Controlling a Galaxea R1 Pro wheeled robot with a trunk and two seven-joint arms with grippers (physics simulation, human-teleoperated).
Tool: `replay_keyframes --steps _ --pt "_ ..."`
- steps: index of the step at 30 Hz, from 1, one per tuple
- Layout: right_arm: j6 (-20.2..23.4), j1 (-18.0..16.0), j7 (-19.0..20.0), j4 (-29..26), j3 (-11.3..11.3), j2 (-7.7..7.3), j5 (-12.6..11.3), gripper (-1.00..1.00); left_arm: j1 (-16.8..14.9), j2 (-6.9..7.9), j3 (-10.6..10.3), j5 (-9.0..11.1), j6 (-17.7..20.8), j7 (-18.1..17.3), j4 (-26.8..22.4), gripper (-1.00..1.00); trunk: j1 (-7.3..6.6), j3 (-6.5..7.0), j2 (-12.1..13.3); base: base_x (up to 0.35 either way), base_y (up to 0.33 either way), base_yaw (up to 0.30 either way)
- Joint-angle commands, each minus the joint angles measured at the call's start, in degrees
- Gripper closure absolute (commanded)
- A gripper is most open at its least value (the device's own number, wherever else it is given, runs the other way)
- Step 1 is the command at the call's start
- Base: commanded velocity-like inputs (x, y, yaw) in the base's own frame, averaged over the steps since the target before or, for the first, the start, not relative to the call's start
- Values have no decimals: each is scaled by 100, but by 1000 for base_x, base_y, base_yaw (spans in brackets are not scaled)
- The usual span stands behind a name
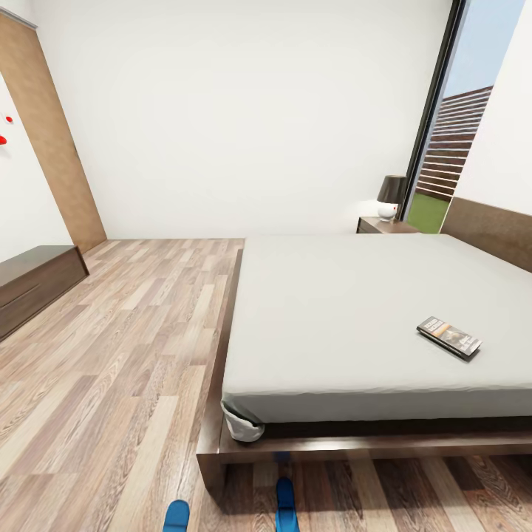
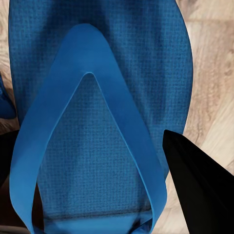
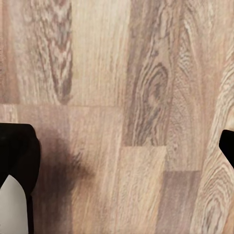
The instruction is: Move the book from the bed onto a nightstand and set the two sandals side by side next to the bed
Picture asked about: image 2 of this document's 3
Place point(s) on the sandal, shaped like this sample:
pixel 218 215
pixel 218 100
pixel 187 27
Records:
pixel 96 83
pixel 7 109

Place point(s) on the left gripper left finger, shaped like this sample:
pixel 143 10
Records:
pixel 7 143

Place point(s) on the bed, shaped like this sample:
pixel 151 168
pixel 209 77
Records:
pixel 10 222

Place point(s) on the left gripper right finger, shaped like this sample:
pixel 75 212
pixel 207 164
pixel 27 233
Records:
pixel 204 188

